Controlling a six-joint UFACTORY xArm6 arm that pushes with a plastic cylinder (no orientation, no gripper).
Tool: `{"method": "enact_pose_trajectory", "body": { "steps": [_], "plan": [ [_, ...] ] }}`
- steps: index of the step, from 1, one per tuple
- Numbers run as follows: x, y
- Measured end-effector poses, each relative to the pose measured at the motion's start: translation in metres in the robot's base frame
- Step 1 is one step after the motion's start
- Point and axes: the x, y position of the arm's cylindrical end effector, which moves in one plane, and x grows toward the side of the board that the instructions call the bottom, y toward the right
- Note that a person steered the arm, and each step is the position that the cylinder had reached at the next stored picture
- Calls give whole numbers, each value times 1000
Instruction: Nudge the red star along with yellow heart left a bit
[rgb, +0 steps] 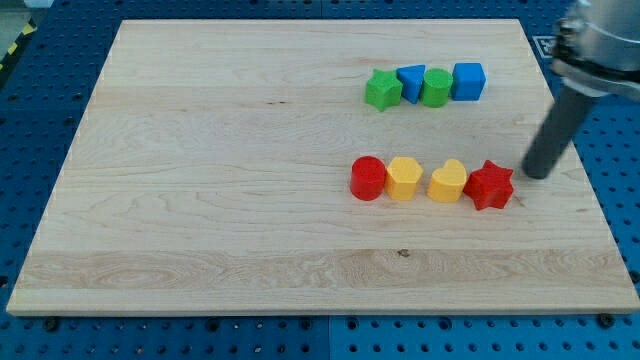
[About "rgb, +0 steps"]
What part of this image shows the yellow hexagon block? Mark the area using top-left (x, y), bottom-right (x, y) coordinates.
top-left (385, 157), bottom-right (423, 201)

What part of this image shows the red star block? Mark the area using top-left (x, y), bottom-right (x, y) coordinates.
top-left (463, 160), bottom-right (514, 210)

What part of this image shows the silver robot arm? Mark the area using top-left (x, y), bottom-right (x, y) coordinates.
top-left (552, 0), bottom-right (639, 101)

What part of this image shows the white fiducial marker tag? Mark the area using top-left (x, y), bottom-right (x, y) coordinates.
top-left (532, 35), bottom-right (556, 59)

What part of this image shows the green cylinder block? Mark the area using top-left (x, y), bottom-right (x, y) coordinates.
top-left (420, 68), bottom-right (453, 108)

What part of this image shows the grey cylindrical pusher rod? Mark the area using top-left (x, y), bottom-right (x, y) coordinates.
top-left (521, 86), bottom-right (597, 179)

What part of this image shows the blue triangle block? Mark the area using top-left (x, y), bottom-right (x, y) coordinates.
top-left (396, 64), bottom-right (426, 104)

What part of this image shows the light wooden board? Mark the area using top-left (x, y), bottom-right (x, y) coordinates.
top-left (7, 19), bottom-right (639, 317)

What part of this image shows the green star block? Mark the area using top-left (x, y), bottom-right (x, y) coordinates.
top-left (365, 69), bottom-right (403, 112)

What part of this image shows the red cylinder block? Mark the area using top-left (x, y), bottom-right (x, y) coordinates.
top-left (350, 156), bottom-right (386, 201)

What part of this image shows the yellow heart block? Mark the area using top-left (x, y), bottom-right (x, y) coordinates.
top-left (426, 159), bottom-right (467, 203)

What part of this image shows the blue cube block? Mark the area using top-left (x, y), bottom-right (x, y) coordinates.
top-left (450, 63), bottom-right (486, 101)

